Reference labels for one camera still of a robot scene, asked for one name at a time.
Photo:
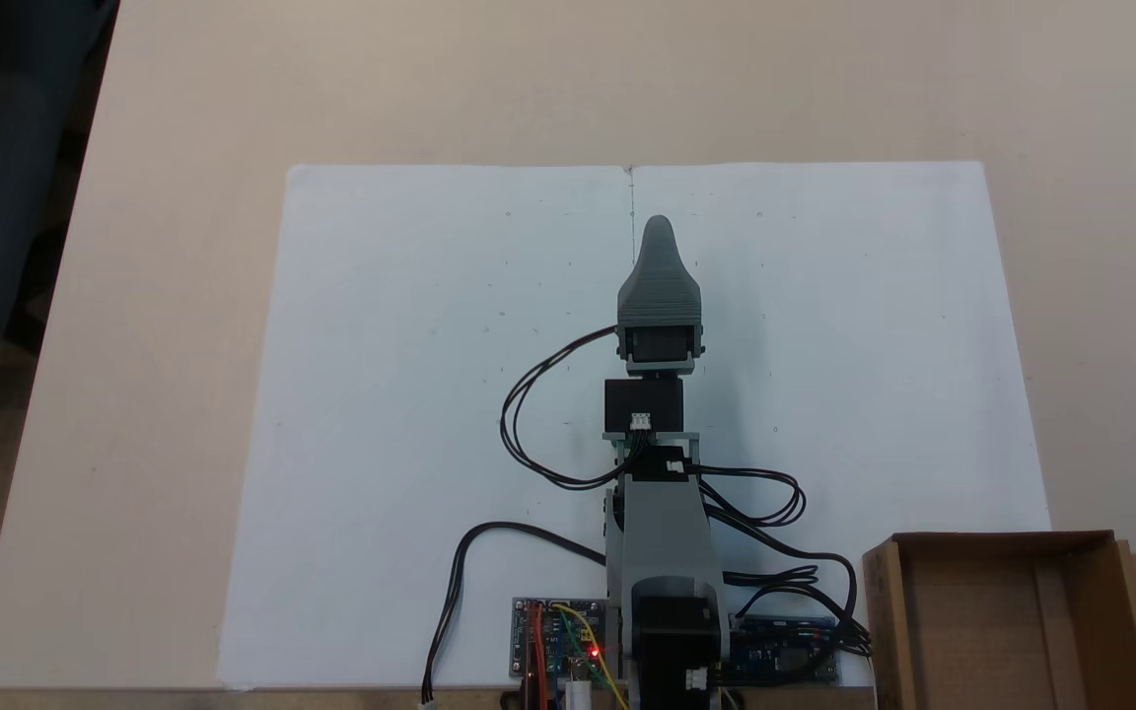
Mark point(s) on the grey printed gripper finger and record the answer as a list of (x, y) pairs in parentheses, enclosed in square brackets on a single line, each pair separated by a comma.
[(662, 291)]

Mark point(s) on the white paper sheet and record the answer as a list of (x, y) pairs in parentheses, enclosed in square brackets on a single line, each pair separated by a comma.
[(410, 394), (874, 345)]

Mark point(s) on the circuit board with red LED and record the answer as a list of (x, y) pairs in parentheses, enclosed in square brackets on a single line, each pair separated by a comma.
[(553, 641)]

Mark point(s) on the blue circuit board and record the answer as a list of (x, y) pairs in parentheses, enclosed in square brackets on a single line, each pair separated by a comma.
[(775, 656)]

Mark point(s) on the white USB plug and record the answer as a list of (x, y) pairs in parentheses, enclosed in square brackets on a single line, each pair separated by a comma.
[(579, 696)]

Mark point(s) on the brown cardboard box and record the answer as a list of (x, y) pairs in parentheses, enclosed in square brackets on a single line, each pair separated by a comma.
[(982, 621)]

